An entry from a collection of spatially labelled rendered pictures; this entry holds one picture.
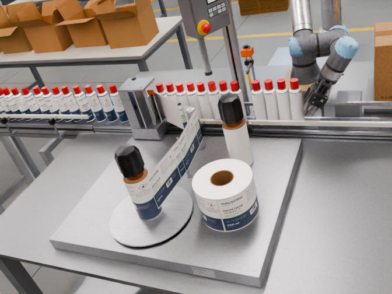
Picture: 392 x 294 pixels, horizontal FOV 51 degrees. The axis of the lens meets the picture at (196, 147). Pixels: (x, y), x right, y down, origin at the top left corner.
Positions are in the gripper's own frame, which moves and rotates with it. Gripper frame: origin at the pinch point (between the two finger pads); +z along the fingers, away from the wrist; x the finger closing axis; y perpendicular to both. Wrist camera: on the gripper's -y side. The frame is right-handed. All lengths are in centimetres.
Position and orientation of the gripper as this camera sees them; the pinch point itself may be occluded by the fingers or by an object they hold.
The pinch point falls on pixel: (307, 111)
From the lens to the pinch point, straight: 176.9
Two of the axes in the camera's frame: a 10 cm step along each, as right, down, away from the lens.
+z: -2.5, 6.7, 7.0
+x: 9.0, 4.3, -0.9
